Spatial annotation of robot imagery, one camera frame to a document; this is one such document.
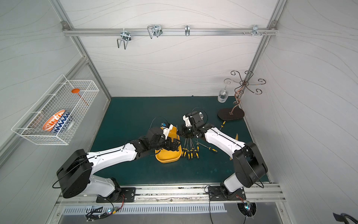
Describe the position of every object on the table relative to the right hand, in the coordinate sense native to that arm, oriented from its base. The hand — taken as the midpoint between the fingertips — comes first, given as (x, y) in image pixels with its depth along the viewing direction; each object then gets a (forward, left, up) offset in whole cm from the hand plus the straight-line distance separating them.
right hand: (176, 132), depth 84 cm
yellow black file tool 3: (-7, -10, -12) cm, 17 cm away
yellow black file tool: (-6, -5, -12) cm, 14 cm away
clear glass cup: (+27, -31, +6) cm, 41 cm away
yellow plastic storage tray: (-12, +5, -10) cm, 16 cm away
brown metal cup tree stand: (+25, -39, -12) cm, 48 cm away
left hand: (-7, -1, 0) cm, 7 cm away
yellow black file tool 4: (-7, -13, -12) cm, 19 cm away
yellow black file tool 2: (-6, -8, -12) cm, 16 cm away
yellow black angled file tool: (-5, -25, -13) cm, 28 cm away
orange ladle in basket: (+13, +58, +21) cm, 63 cm away
